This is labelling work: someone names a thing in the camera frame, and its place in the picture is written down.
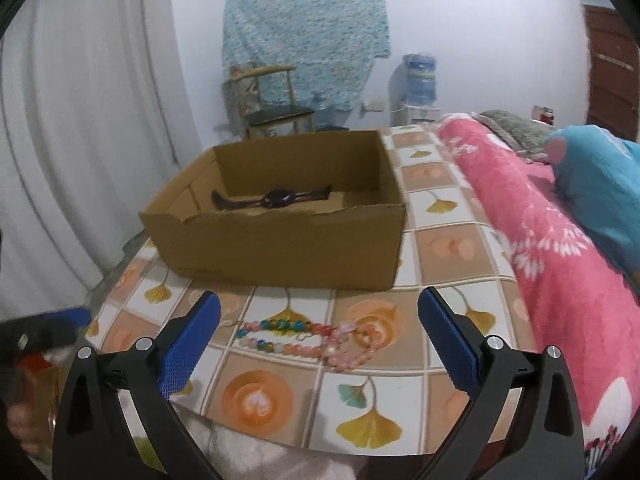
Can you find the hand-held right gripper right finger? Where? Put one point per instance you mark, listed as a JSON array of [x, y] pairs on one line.
[[450, 347]]

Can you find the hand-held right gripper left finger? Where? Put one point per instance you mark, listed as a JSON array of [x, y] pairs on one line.
[[190, 347]]

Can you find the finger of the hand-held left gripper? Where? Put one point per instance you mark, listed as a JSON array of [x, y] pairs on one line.
[[72, 317], [35, 335]]

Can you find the cardboard box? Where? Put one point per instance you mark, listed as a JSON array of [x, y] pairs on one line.
[[300, 250]]

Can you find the red gift bag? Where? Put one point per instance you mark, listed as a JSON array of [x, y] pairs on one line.
[[32, 362]]

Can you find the ginkgo leaf patterned tablecloth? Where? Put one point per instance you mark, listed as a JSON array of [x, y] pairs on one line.
[[280, 400]]

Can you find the pink floral blanket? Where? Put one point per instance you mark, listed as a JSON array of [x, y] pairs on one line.
[[550, 270]]

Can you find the dark purple smart watch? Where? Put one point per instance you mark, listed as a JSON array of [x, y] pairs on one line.
[[276, 198]]

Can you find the white curtain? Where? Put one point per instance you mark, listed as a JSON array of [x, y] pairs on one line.
[[90, 135]]

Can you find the teal pillow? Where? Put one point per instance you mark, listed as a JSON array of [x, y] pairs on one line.
[[600, 185]]

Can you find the green patterned blanket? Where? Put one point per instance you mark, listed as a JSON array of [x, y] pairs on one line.
[[520, 132]]

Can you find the white water dispenser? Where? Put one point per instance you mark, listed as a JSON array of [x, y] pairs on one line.
[[415, 114]]

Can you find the wooden chair with dark seat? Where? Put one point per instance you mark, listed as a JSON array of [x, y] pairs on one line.
[[277, 116]]

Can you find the small red container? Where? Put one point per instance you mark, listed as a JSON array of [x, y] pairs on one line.
[[544, 115]]

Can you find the brown wooden door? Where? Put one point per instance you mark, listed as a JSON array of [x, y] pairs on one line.
[[612, 70]]

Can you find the teal patterned wall cloth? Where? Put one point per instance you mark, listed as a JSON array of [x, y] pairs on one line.
[[320, 30]]

